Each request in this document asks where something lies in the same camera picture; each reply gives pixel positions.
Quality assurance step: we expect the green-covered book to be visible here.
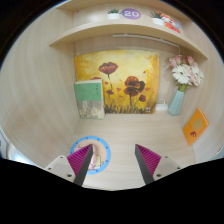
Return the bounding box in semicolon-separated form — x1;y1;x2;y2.
73;79;106;120

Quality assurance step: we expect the white under-shelf light bar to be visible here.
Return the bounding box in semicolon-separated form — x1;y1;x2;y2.
112;33;181;49

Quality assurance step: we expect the white power strip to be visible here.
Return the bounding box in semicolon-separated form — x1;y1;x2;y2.
154;103;170;112

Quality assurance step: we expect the orange-covered book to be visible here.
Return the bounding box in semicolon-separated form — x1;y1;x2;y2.
182;107;210;147

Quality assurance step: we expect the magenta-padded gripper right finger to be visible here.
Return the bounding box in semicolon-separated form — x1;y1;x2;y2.
134;143;183;186

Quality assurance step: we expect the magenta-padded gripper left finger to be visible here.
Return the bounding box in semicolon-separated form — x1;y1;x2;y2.
44;143;95;187

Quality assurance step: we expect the wooden wall shelf unit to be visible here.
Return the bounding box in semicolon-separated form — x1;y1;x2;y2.
49;0;208;61

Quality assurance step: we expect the pale teal faceted vase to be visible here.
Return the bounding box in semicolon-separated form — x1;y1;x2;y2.
167;88;185;117

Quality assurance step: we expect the yellow poppy flower painting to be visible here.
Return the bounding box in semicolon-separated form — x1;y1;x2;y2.
74;49;160;115

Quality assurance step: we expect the white power cable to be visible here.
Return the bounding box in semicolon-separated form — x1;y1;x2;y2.
155;98;168;106

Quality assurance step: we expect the round blue-rimmed cartoon mouse pad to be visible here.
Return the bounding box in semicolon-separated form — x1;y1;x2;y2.
69;135;112;176

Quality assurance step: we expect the white and pink flower bouquet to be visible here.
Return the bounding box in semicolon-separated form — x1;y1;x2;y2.
167;54;205;93

